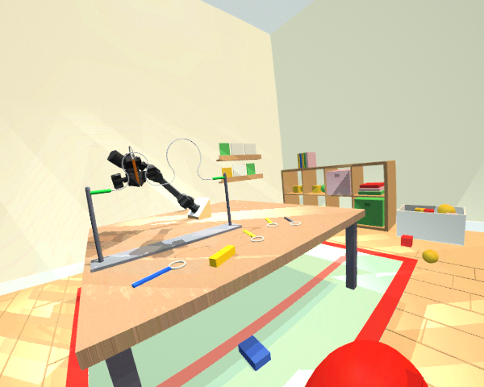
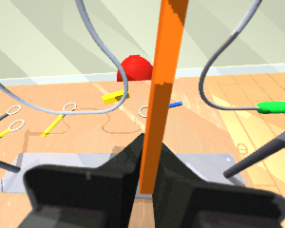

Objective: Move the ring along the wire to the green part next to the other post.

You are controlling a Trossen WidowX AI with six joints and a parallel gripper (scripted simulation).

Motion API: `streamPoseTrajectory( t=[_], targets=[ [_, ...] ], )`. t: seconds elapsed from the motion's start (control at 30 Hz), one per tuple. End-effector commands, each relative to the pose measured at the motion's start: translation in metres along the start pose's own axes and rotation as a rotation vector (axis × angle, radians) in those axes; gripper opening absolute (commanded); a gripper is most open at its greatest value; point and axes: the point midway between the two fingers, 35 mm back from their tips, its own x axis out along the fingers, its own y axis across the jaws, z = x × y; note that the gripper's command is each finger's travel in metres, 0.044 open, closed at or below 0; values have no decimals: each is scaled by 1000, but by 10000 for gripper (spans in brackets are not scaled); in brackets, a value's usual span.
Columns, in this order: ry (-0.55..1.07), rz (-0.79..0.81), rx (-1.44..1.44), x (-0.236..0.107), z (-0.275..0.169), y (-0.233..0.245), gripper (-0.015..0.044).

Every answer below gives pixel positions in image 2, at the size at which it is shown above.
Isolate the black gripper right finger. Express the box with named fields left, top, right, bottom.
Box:
left=152, top=143, right=285, bottom=228

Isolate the yellow rectangular bar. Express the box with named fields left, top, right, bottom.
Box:
left=102, top=90, right=130, bottom=105

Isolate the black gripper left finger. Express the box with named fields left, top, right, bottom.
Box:
left=23, top=133, right=144, bottom=228

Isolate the yellow handle with white ring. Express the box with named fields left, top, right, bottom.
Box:
left=41, top=103, right=77, bottom=138
left=0, top=120, right=26, bottom=139

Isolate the orange handle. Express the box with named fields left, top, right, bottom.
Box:
left=140, top=0, right=189, bottom=195

